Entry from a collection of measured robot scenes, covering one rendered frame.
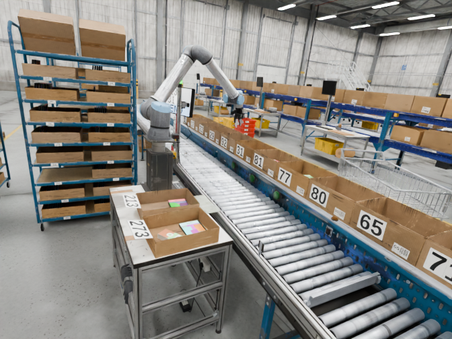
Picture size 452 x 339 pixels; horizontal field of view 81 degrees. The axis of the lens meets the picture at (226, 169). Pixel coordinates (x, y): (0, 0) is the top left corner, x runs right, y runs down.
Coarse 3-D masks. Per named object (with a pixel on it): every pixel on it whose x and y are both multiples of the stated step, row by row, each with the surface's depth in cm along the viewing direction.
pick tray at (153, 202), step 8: (144, 192) 188; (152, 192) 191; (160, 192) 194; (168, 192) 197; (176, 192) 200; (184, 192) 203; (144, 200) 190; (152, 200) 193; (160, 200) 196; (192, 200) 192; (144, 208) 185; (152, 208) 186; (160, 208) 187; (168, 208) 170; (176, 208) 172; (184, 208) 175; (144, 216) 164
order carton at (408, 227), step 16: (368, 208) 149; (384, 208) 170; (400, 208) 161; (352, 224) 159; (400, 224) 162; (416, 224) 153; (432, 224) 146; (448, 224) 139; (384, 240) 142; (400, 240) 134; (416, 240) 127; (400, 256) 134; (416, 256) 127
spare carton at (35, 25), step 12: (24, 12) 222; (36, 12) 227; (24, 24) 220; (36, 24) 222; (48, 24) 225; (60, 24) 228; (72, 24) 232; (24, 36) 226; (36, 36) 229; (48, 36) 232; (60, 36) 234; (72, 36) 238; (36, 48) 235; (48, 48) 238; (60, 48) 241; (72, 48) 245
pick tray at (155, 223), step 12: (156, 216) 161; (168, 216) 165; (180, 216) 170; (192, 216) 175; (204, 216) 169; (156, 228) 162; (168, 228) 163; (216, 228) 152; (156, 240) 150; (168, 240) 137; (180, 240) 141; (192, 240) 145; (204, 240) 150; (216, 240) 155; (156, 252) 136; (168, 252) 140
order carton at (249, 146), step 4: (252, 140) 298; (256, 140) 300; (236, 144) 287; (240, 144) 278; (244, 144) 295; (248, 144) 297; (252, 144) 299; (256, 144) 302; (260, 144) 296; (264, 144) 288; (236, 148) 287; (244, 148) 271; (248, 148) 264; (252, 148) 301; (256, 148) 303; (260, 148) 296; (264, 148) 289; (268, 148) 282; (272, 148) 275; (244, 152) 272; (248, 152) 264; (252, 152) 258; (236, 156) 288; (244, 156) 272; (248, 156) 265; (252, 156) 258; (244, 160) 273
